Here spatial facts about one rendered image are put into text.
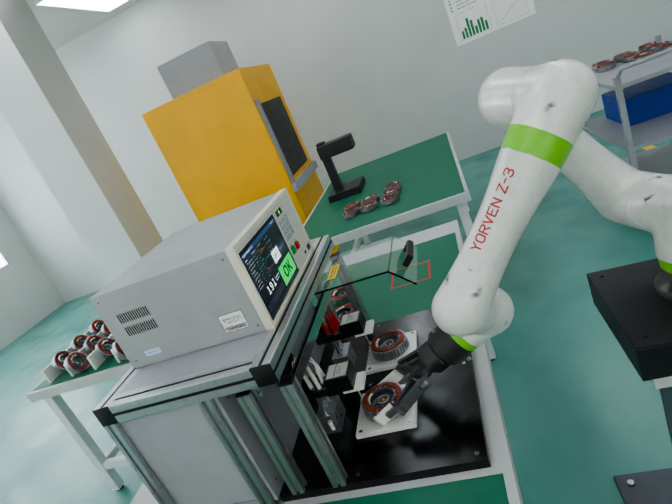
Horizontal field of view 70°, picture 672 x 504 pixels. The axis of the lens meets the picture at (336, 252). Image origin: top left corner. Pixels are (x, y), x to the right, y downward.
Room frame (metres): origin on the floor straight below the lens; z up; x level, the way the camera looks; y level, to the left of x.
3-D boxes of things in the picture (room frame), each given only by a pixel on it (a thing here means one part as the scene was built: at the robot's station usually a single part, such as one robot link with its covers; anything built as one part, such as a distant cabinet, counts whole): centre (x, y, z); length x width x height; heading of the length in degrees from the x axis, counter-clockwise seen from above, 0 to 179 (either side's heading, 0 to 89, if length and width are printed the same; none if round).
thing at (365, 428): (0.99, 0.04, 0.78); 0.15 x 0.15 x 0.01; 72
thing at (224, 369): (1.20, 0.31, 1.09); 0.68 x 0.44 x 0.05; 162
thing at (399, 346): (1.22, -0.03, 0.80); 0.11 x 0.11 x 0.04
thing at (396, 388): (0.99, 0.04, 0.80); 0.11 x 0.11 x 0.04
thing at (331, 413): (1.03, 0.18, 0.80); 0.08 x 0.05 x 0.06; 162
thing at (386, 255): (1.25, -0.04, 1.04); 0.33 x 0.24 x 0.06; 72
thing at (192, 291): (1.22, 0.31, 1.22); 0.44 x 0.39 x 0.20; 162
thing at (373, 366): (1.22, -0.03, 0.78); 0.15 x 0.15 x 0.01; 72
